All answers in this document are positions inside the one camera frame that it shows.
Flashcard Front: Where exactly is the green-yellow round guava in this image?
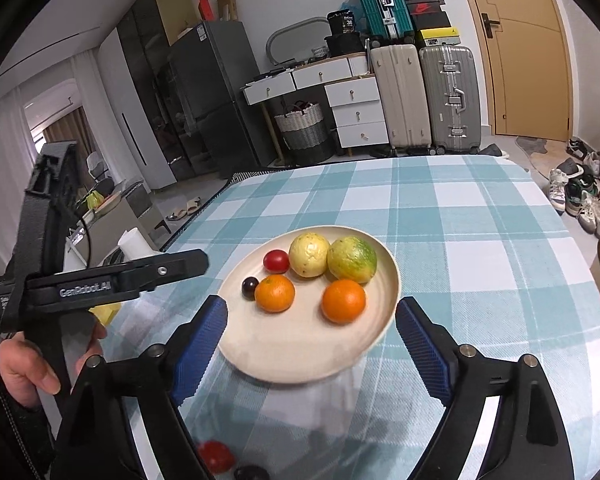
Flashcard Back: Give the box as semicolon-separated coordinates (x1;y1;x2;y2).
327;236;378;282

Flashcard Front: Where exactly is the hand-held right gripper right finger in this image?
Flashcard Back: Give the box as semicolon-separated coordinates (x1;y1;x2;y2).
395;296;568;480

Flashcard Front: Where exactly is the teal suitcase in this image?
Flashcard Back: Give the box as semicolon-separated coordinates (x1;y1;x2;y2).
348;0;413;43

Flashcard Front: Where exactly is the silver suitcase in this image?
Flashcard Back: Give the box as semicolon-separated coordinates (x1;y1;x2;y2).
419;45;482;156

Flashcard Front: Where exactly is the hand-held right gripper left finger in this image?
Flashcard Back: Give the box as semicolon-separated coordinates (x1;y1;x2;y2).
50;294;229;480

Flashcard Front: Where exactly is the white curtain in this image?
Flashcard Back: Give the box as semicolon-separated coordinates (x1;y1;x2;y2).
0;55;103;281

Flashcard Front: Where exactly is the beige slippers pair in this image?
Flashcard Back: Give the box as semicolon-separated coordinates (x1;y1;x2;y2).
166;197;202;222

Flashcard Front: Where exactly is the person's left hand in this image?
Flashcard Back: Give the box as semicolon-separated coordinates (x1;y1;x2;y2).
0;321;108;409

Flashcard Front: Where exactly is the white paper towel roll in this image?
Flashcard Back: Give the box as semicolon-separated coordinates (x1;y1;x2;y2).
117;228;153;263

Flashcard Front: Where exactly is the red-logo shoe box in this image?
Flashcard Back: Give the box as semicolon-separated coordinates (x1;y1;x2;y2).
405;0;446;18

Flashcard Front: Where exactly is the dark glass wardrobe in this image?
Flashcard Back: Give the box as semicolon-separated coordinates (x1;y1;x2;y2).
98;0;201;192

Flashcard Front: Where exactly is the scattered shoes group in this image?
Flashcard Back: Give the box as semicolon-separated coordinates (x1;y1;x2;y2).
547;136;600;238

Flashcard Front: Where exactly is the white drawer dresser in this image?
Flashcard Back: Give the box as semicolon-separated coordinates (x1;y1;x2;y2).
240;52;392;158

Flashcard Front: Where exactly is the cardboard box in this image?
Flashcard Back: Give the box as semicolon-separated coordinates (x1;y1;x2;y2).
214;0;240;23

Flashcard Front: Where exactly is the grey door mat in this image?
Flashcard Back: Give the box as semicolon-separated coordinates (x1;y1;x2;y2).
515;135;548;156

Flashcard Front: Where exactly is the tan wooden door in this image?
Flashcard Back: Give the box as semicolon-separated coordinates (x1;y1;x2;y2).
452;0;581;142

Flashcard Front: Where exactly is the oval white-framed mirror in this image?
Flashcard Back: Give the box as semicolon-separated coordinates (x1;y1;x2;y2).
266;16;331;63

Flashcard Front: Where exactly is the white grey laundry basket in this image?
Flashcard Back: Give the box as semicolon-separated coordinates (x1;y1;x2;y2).
274;101;333;166

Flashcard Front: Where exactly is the beige suitcase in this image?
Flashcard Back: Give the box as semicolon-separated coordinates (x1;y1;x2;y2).
369;44;433;157

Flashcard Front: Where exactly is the black printed box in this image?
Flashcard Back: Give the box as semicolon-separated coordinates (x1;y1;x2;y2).
326;10;361;37

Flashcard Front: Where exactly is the dark grey refrigerator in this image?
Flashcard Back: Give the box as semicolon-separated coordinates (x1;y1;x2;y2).
166;21;276;181

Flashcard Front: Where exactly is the yellow round guava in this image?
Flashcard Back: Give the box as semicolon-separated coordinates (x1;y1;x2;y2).
288;233;331;279

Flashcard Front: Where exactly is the orange mandarin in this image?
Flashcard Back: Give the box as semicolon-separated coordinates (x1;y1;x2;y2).
254;274;297;314
321;279;367;324

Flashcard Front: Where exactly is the teal white checked tablecloth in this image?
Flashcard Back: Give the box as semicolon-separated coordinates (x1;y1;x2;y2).
100;154;600;480

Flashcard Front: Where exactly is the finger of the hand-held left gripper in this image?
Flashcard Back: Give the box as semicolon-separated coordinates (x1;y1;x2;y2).
122;249;211;301

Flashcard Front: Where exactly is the red cherry tomato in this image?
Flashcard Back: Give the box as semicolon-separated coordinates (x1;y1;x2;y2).
263;249;291;272
197;440;237;475

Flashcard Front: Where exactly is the cream round plate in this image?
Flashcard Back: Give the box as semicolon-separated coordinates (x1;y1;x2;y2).
216;226;402;386

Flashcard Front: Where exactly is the white side table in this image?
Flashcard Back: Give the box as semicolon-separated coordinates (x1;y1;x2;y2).
62;232;131;273

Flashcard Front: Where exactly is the yellow shoe box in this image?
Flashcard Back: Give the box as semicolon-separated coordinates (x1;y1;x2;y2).
416;27;461;48

